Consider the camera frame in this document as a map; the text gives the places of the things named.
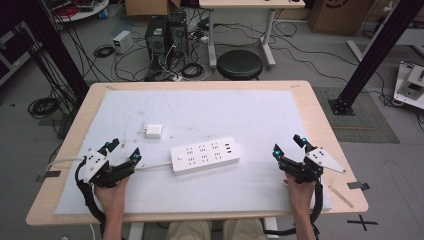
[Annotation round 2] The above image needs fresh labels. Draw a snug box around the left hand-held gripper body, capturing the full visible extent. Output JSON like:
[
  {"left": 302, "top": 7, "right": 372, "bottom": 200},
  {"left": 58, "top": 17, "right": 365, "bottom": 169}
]
[{"left": 82, "top": 148, "right": 136, "bottom": 188}]

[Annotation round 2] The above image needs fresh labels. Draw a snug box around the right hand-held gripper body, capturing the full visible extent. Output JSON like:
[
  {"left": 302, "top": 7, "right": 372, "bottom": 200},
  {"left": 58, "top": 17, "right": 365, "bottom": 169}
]
[{"left": 278, "top": 147, "right": 347, "bottom": 184}]

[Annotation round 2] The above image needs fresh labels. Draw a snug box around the person's right hand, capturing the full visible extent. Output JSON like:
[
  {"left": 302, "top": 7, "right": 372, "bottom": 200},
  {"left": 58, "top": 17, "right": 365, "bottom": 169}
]
[{"left": 283, "top": 173, "right": 316, "bottom": 214}]

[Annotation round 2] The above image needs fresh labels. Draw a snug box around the person's left hand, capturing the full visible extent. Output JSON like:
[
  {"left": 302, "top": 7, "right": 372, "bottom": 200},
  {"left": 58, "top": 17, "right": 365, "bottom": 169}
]
[{"left": 94, "top": 177, "right": 130, "bottom": 213}]

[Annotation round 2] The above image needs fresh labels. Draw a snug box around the white charger adapter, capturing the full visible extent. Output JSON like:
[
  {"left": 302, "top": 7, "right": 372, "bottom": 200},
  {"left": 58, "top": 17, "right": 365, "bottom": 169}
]
[{"left": 143, "top": 124, "right": 164, "bottom": 140}]

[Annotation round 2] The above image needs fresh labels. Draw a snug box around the thin wooden stick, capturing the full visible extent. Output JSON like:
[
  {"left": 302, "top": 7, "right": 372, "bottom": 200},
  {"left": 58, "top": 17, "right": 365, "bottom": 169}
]
[{"left": 327, "top": 184, "right": 355, "bottom": 209}]

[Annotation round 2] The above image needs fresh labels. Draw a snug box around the black tape piece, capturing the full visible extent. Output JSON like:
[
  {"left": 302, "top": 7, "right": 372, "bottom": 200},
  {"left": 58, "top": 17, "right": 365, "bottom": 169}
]
[
  {"left": 346, "top": 181, "right": 371, "bottom": 191},
  {"left": 35, "top": 170, "right": 62, "bottom": 183}
]

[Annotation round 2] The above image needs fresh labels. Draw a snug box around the grey floor mat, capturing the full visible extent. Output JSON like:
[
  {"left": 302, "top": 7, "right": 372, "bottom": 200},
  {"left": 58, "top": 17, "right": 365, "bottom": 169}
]
[{"left": 312, "top": 86, "right": 401, "bottom": 145}]

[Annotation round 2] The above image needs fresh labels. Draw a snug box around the white table leg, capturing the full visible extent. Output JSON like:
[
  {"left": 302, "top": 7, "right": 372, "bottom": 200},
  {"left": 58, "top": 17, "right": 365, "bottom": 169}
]
[
  {"left": 262, "top": 216, "right": 280, "bottom": 240},
  {"left": 127, "top": 222, "right": 145, "bottom": 240}
]

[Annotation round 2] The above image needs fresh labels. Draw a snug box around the white power strip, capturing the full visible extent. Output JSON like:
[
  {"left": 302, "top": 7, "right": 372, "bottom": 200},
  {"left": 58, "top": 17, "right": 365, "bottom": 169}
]
[{"left": 170, "top": 136, "right": 241, "bottom": 176}]

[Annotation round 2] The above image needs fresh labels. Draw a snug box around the white table mat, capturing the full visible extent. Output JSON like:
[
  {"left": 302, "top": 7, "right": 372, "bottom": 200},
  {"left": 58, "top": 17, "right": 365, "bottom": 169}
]
[{"left": 54, "top": 88, "right": 333, "bottom": 215}]

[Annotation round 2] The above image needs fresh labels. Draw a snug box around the black tape cross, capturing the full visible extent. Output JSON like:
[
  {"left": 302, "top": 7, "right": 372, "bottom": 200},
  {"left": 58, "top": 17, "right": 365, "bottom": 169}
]
[{"left": 346, "top": 214, "right": 380, "bottom": 232}]

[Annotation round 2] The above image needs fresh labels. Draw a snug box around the person's right leg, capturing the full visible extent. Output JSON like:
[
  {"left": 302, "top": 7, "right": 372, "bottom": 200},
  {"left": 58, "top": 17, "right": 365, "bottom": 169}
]
[{"left": 222, "top": 218, "right": 268, "bottom": 240}]

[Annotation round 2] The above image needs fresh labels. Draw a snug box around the person's leg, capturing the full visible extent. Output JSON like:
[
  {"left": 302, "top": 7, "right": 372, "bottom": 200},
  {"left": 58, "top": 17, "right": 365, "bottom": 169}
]
[
  {"left": 222, "top": 218, "right": 268, "bottom": 240},
  {"left": 166, "top": 219, "right": 213, "bottom": 240}
]

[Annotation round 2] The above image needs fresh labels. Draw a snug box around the person's left leg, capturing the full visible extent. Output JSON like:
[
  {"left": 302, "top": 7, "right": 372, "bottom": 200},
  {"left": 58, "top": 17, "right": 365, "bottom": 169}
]
[{"left": 166, "top": 219, "right": 213, "bottom": 240}]

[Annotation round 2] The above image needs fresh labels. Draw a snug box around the black round stool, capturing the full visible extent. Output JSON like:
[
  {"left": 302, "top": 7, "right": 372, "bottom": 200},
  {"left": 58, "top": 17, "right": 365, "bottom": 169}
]
[{"left": 216, "top": 49, "right": 265, "bottom": 81}]

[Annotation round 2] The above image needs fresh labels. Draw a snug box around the white power supply box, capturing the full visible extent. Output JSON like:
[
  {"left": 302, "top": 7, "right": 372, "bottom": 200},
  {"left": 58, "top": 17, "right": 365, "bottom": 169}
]
[{"left": 112, "top": 30, "right": 135, "bottom": 55}]

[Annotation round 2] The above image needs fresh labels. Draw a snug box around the black aluminium stand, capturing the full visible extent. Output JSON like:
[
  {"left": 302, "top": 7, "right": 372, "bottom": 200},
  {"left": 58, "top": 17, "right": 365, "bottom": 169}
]
[
  {"left": 19, "top": 0, "right": 90, "bottom": 102},
  {"left": 327, "top": 0, "right": 424, "bottom": 116}
]

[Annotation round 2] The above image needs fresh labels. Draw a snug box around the black computer tower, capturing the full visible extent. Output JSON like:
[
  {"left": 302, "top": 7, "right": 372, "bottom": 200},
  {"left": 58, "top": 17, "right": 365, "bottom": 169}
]
[
  {"left": 167, "top": 10, "right": 190, "bottom": 58},
  {"left": 144, "top": 15, "right": 169, "bottom": 57}
]

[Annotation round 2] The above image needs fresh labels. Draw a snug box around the white equipment board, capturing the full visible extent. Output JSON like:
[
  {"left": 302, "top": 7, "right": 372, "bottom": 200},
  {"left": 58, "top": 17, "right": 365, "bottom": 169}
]
[{"left": 393, "top": 60, "right": 424, "bottom": 111}]

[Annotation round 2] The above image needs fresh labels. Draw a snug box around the cardboard box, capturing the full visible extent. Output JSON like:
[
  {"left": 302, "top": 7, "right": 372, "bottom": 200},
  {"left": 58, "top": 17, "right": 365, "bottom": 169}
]
[
  {"left": 307, "top": 0, "right": 375, "bottom": 36},
  {"left": 124, "top": 0, "right": 182, "bottom": 17}
]

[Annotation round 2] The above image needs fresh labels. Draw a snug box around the round white table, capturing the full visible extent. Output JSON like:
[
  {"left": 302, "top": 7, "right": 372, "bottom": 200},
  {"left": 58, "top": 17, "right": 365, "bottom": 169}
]
[{"left": 42, "top": 0, "right": 111, "bottom": 23}]

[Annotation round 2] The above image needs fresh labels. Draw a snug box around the white-legged wooden desk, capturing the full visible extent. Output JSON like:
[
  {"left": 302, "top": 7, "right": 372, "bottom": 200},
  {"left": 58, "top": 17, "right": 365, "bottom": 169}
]
[{"left": 198, "top": 0, "right": 306, "bottom": 70}]

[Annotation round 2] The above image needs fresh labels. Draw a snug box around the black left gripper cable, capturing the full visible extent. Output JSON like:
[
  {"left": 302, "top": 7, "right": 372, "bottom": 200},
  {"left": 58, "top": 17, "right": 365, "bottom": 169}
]
[{"left": 74, "top": 159, "right": 107, "bottom": 235}]

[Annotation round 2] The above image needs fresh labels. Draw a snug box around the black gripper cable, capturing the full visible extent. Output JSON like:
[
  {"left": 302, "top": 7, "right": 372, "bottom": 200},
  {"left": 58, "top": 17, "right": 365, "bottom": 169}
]
[
  {"left": 263, "top": 179, "right": 325, "bottom": 238},
  {"left": 74, "top": 159, "right": 107, "bottom": 235}
]

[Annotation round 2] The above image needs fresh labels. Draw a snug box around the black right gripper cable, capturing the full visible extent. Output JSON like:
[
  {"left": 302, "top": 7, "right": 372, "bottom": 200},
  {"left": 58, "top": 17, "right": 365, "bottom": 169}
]
[{"left": 263, "top": 179, "right": 325, "bottom": 238}]

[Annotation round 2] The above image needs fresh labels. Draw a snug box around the coiled black cable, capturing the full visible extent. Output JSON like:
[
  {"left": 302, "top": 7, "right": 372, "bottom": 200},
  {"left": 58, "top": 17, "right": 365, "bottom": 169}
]
[
  {"left": 92, "top": 44, "right": 116, "bottom": 59},
  {"left": 180, "top": 62, "right": 206, "bottom": 80},
  {"left": 27, "top": 96, "right": 62, "bottom": 120}
]

